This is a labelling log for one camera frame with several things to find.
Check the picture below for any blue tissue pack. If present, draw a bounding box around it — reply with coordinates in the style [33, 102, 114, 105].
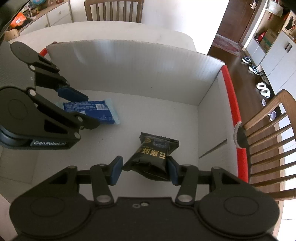
[55, 98, 120, 125]

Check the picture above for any black snack packet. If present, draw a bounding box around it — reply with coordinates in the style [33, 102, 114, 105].
[122, 132, 180, 181]

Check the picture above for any white drawer sideboard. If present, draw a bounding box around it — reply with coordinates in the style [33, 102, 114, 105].
[18, 1, 73, 36]

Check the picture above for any wooden basket on sideboard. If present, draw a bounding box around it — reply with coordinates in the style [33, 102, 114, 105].
[4, 29, 20, 42]

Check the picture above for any red cardboard box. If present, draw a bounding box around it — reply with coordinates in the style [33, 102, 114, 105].
[1, 40, 245, 198]

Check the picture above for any orange snack bag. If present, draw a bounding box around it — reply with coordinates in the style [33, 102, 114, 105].
[10, 12, 27, 28]

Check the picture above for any far wooden chair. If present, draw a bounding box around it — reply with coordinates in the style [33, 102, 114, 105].
[84, 1, 144, 23]

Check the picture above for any wooden chair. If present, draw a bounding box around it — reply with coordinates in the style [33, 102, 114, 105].
[234, 89, 295, 201]
[84, 1, 144, 23]

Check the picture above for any right wooden chair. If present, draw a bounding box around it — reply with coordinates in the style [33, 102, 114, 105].
[234, 89, 295, 201]

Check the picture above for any pair of white slippers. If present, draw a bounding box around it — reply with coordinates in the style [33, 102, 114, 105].
[256, 82, 271, 98]

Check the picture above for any pair of sneakers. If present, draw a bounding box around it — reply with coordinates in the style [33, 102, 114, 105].
[241, 56, 263, 76]

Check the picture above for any brown entrance door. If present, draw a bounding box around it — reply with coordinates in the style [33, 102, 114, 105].
[230, 0, 259, 43]

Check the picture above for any hanging tote bag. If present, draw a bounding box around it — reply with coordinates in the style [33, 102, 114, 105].
[266, 0, 283, 17]

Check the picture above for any white wall cabinet unit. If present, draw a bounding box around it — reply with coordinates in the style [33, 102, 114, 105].
[245, 9, 296, 93]

